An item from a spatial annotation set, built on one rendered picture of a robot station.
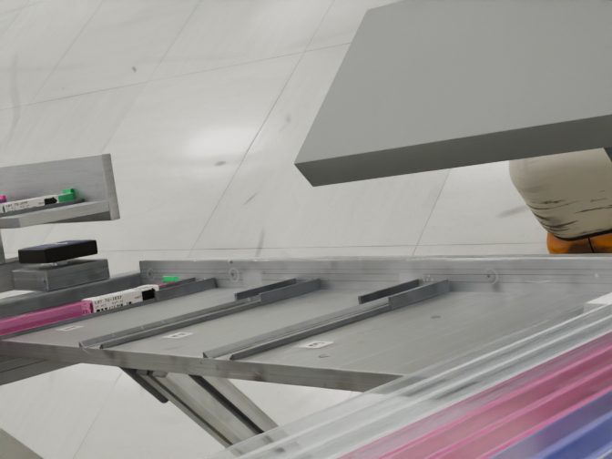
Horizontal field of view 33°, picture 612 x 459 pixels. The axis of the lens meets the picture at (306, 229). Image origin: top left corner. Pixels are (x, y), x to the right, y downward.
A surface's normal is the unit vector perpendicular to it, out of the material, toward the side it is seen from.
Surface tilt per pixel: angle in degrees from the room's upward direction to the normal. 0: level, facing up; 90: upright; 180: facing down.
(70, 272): 90
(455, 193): 0
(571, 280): 46
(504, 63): 0
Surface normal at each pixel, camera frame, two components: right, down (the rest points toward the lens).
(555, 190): -0.22, 0.76
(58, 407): -0.55, -0.62
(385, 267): -0.67, 0.14
